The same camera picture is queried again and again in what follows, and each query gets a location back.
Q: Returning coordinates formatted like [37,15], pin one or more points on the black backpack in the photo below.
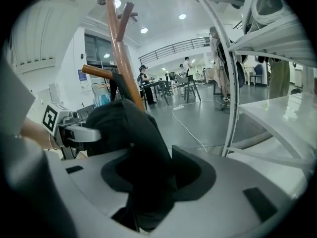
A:
[138,142]

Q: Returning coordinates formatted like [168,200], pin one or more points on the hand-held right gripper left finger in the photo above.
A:
[86,180]

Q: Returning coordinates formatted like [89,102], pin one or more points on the person's white printed shirt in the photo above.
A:
[15,103]

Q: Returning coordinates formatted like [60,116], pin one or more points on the round ceiling light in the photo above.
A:
[106,55]
[117,3]
[144,30]
[182,16]

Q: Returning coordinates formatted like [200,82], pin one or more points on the white power strip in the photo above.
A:
[178,107]

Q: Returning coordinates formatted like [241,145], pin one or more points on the blue wall poster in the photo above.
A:
[83,77]

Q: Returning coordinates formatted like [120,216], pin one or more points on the white metal shelving unit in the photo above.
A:
[284,113]

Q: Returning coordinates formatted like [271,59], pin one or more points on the dark wooden chair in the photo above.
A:
[190,85]

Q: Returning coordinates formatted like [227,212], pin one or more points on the grey table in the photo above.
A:
[156,84]

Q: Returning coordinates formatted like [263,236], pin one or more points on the blue chair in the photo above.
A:
[257,71]

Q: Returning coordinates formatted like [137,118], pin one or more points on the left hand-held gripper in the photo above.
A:
[50,118]

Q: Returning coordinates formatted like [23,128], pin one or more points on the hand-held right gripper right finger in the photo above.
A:
[235,177]

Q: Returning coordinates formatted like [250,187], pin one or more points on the white oval appliance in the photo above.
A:
[267,6]

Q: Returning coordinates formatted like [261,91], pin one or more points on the dark glass window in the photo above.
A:
[97,48]

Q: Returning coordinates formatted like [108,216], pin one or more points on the person's left forearm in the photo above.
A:
[37,133]

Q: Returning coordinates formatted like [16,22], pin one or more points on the brown wooden coat rack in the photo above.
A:
[121,58]

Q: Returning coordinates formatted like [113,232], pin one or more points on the grey metal railing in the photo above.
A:
[173,48]

